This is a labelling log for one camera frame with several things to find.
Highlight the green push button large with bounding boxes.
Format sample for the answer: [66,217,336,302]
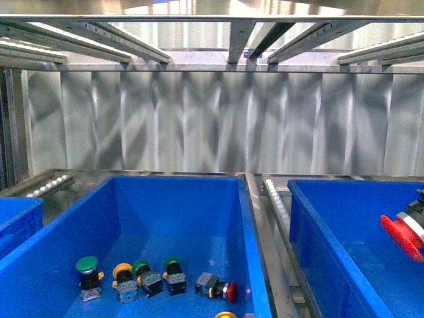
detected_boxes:
[75,256,104,302]

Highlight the blue plastic target bin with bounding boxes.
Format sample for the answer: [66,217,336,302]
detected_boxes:
[288,180,423,317]

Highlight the red mushroom push button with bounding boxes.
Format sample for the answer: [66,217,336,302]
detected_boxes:
[380,189,423,262]

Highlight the yellow push button tilted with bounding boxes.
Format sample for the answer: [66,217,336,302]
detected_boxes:
[112,263,138,304]

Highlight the green push button middle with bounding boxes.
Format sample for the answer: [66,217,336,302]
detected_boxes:
[132,259,163,298]

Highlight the green push button right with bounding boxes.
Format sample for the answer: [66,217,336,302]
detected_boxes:
[162,256,187,296]

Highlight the blue plastic bin with buttons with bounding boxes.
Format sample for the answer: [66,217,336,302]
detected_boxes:
[1,176,272,317]

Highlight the white roller track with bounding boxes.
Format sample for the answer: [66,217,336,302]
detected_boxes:
[263,179,296,265]

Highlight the red push button lying sideways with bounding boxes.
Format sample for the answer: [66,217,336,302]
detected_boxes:
[195,272,238,303]

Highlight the blue plastic bin far left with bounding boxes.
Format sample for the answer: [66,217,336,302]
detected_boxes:
[1,197,44,259]

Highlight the yellow push button near edge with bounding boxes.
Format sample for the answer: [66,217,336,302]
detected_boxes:
[215,311,237,318]

